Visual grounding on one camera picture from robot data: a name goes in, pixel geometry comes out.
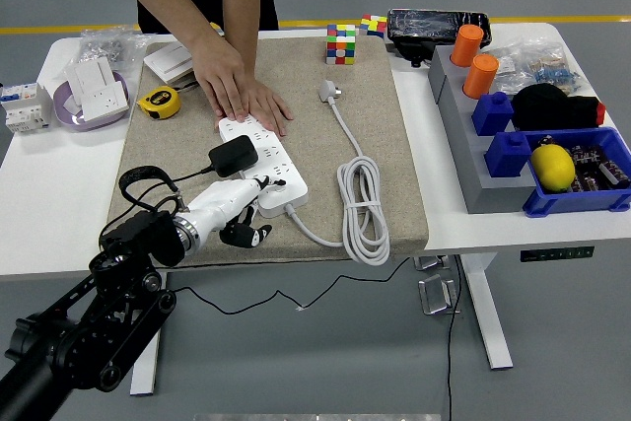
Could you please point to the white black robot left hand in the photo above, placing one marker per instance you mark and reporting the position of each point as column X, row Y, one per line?
column 222, row 201

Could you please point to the person's right hand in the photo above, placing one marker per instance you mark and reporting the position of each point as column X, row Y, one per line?
column 222, row 81

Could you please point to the person's left hand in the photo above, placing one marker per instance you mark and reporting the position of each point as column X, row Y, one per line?
column 271, row 108

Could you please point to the white power strip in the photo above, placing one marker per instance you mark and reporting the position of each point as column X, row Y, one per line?
column 268, row 142

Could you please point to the black power adapter plug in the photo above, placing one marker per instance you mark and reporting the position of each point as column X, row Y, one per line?
column 231, row 155

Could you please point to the person's left forearm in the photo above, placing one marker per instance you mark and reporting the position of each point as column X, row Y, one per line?
column 241, row 7

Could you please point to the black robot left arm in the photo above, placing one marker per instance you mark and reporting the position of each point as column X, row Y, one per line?
column 89, row 332

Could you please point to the flat yellow tape measure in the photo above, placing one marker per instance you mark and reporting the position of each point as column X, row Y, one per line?
column 160, row 101

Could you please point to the grey-brown fabric mat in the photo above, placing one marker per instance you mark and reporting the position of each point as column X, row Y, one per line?
column 305, row 224

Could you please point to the large Rubik's cube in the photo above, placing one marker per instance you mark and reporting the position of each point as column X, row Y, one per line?
column 341, row 44

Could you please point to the clear bag of metal parts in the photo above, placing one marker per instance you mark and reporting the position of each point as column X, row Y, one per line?
column 106, row 46

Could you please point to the small Rubik's cube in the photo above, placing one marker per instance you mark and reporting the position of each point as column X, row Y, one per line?
column 373, row 25

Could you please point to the white plastic panel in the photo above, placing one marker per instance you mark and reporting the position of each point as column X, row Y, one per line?
column 89, row 71

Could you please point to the purple bowl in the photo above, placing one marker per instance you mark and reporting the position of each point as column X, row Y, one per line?
column 69, row 118

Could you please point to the black wrapped box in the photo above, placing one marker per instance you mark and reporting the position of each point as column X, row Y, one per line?
column 424, row 26

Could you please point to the white table leg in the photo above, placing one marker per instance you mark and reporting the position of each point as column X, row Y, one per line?
column 143, row 376
column 485, row 312

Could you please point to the grey stepped block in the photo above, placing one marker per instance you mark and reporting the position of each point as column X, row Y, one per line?
column 461, row 145

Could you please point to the white circuit breaker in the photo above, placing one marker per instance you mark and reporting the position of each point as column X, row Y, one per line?
column 24, row 110

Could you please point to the orange cylinder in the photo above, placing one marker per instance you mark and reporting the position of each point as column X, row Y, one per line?
column 480, row 76
column 467, row 45

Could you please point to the small blue block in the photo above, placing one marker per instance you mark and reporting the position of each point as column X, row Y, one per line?
column 493, row 114

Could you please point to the clear bag of white parts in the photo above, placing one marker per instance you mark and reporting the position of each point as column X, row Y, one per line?
column 510, row 68

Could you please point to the large blue block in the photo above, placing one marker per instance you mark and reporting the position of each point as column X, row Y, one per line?
column 510, row 156

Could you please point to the black cloth with red end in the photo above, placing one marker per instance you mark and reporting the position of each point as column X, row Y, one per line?
column 542, row 105

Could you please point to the clear bag of blue parts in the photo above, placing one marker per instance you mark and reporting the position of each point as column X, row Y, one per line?
column 547, row 71

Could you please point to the yellow lemon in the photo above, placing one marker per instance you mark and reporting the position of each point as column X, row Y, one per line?
column 552, row 168

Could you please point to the blue plastic bin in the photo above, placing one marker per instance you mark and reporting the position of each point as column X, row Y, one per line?
column 567, row 201

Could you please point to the black table control panel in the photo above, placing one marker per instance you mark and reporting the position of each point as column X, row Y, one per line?
column 557, row 254

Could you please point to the white wall switch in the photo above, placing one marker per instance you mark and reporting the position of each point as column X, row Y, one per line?
column 162, row 58

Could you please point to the white wall socket panel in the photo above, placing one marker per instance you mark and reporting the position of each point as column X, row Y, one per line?
column 101, row 98

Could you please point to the small metal bracket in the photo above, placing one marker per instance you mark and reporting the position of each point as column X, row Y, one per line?
column 431, row 263

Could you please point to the large metal bracket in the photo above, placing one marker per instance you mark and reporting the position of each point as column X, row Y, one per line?
column 436, row 295

